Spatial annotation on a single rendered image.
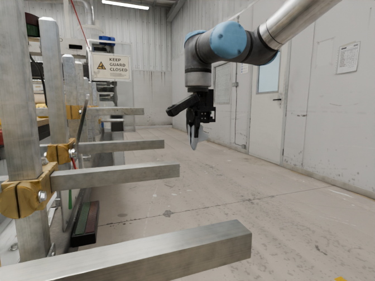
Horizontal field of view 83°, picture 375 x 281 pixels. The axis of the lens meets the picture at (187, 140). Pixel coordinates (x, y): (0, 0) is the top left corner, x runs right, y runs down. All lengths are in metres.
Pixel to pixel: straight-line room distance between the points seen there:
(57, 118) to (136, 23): 9.31
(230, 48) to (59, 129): 0.49
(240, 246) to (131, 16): 9.80
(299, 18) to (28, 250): 0.72
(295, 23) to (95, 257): 0.62
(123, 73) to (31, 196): 2.63
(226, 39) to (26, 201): 0.54
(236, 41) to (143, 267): 0.55
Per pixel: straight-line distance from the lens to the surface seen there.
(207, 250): 0.23
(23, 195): 0.39
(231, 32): 0.62
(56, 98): 0.64
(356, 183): 3.09
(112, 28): 9.70
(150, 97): 9.37
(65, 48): 3.33
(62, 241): 0.53
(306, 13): 0.64
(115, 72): 2.94
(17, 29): 0.41
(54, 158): 0.63
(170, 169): 0.45
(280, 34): 0.67
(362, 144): 2.99
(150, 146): 0.69
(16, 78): 0.40
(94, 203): 0.66
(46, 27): 0.67
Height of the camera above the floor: 0.97
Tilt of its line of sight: 9 degrees down
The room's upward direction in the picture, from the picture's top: straight up
